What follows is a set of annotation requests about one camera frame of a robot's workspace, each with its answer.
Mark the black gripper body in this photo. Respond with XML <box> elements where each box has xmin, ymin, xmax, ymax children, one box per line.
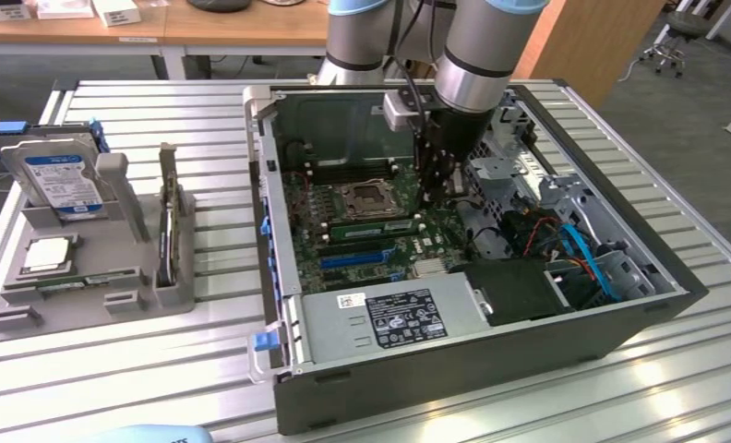
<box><xmin>431</xmin><ymin>106</ymin><xmax>497</xmax><ymax>161</ymax></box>

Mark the green RAM stick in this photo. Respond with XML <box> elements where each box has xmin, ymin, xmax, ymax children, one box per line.
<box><xmin>329</xmin><ymin>219</ymin><xmax>418</xmax><ymax>242</ymax></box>
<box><xmin>33</xmin><ymin>270</ymin><xmax>144</xmax><ymax>293</ymax></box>

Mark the CPU socket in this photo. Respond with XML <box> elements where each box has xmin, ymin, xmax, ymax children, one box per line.
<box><xmin>333</xmin><ymin>176</ymin><xmax>411</xmax><ymax>220</ymax></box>

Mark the green motherboard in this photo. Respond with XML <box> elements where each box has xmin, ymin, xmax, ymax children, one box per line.
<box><xmin>283</xmin><ymin>162</ymin><xmax>473</xmax><ymax>293</ymax></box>

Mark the silver chipset heatsink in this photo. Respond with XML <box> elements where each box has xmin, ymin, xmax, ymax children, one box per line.
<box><xmin>414</xmin><ymin>258</ymin><xmax>453</xmax><ymax>279</ymax></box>

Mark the blue expansion slot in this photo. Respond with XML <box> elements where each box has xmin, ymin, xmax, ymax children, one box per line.
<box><xmin>319</xmin><ymin>250</ymin><xmax>386</xmax><ymax>269</ymax></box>

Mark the grey metal disk bay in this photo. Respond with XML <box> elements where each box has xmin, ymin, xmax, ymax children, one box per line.
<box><xmin>463</xmin><ymin>90</ymin><xmax>681</xmax><ymax>301</ymax></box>

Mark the wooden cabinet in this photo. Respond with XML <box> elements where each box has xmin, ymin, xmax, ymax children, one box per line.
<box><xmin>510</xmin><ymin>0</ymin><xmax>664</xmax><ymax>109</ymax></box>

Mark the grey power supply unit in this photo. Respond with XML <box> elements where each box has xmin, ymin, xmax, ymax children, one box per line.
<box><xmin>299</xmin><ymin>275</ymin><xmax>487</xmax><ymax>365</ymax></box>

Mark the grey wheeled stool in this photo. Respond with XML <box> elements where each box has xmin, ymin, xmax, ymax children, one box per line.
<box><xmin>638</xmin><ymin>10</ymin><xmax>714</xmax><ymax>78</ymax></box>

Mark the black open PC case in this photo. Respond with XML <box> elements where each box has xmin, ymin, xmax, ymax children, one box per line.
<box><xmin>242</xmin><ymin>78</ymin><xmax>710</xmax><ymax>437</ymax></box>

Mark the graphics card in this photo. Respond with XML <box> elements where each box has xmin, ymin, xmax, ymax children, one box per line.
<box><xmin>154</xmin><ymin>141</ymin><xmax>183</xmax><ymax>288</ymax></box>

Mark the dark round object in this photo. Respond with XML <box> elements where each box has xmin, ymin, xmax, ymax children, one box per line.
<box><xmin>186</xmin><ymin>0</ymin><xmax>255</xmax><ymax>14</ymax></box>

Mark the wooden desk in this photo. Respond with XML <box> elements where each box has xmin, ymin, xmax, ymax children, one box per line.
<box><xmin>0</xmin><ymin>0</ymin><xmax>331</xmax><ymax>82</ymax></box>

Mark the grey parts rack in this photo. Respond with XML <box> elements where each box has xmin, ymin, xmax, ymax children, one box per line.
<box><xmin>0</xmin><ymin>151</ymin><xmax>199</xmax><ymax>343</ymax></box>

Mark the silver hard disk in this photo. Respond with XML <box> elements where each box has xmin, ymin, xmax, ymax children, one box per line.
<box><xmin>0</xmin><ymin>137</ymin><xmax>107</xmax><ymax>222</ymax></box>

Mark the white cardboard box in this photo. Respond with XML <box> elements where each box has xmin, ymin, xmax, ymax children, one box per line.
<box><xmin>36</xmin><ymin>0</ymin><xmax>96</xmax><ymax>20</ymax></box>
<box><xmin>0</xmin><ymin>0</ymin><xmax>39</xmax><ymax>23</ymax></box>
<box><xmin>90</xmin><ymin>0</ymin><xmax>140</xmax><ymax>28</ymax></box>

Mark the silver CPU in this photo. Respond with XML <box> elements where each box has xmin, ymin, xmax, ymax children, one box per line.
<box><xmin>23</xmin><ymin>237</ymin><xmax>76</xmax><ymax>274</ymax></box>

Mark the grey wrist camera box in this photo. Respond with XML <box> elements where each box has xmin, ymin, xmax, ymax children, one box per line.
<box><xmin>382</xmin><ymin>89</ymin><xmax>437</xmax><ymax>131</ymax></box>

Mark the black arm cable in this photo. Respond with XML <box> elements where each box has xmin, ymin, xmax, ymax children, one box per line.
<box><xmin>387</xmin><ymin>0</ymin><xmax>438</xmax><ymax>139</ymax></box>

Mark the blue wire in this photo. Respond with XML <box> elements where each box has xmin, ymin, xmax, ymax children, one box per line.
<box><xmin>557</xmin><ymin>221</ymin><xmax>616</xmax><ymax>306</ymax></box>

